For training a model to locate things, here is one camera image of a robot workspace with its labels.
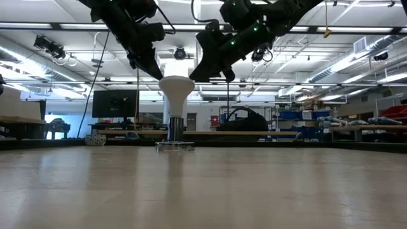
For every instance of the chrome lamp socket clear base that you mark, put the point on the chrome lamp socket clear base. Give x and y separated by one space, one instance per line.
175 128

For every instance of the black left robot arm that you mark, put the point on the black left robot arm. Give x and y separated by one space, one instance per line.
92 6

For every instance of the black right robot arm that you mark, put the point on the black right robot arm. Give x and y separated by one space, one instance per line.
286 12

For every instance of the black computer monitor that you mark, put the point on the black computer monitor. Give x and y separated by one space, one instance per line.
114 103

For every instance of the small red box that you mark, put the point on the small red box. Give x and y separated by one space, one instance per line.
214 121

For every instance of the black duffel bag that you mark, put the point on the black duffel bag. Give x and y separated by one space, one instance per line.
245 124

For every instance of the blue storage bin shelf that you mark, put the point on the blue storage bin shelf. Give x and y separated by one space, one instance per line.
289 115

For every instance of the small white patterned bowl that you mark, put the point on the small white patterned bowl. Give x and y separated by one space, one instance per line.
95 140

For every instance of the grey blue rolled bundle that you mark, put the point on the grey blue rolled bundle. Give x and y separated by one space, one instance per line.
330 122
384 121

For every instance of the beige cardboard box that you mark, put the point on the beige cardboard box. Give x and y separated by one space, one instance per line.
9 101
30 109

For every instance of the overhead light bar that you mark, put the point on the overhead light bar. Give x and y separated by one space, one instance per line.
349 29

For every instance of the wooden workbench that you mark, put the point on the wooden workbench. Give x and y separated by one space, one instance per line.
19 120
365 128

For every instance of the white air vent grille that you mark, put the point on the white air vent grille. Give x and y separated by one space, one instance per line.
360 45

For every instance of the black ceiling spotlight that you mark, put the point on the black ceiling spotlight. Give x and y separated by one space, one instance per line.
381 56

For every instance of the red storage bin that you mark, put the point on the red storage bin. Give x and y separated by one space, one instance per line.
395 112

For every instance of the black ceiling camera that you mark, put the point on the black ceiling camera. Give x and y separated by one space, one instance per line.
49 47
180 53
258 55

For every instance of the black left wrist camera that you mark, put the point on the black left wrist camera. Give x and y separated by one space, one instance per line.
154 31

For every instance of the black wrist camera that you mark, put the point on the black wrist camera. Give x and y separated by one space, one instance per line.
210 33
154 31

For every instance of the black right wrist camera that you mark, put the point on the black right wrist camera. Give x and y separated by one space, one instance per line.
210 33

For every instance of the black aluminium table frame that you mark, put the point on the black aluminium table frame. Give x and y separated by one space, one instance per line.
286 144

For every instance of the silver ventilation duct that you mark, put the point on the silver ventilation duct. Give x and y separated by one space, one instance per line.
386 43

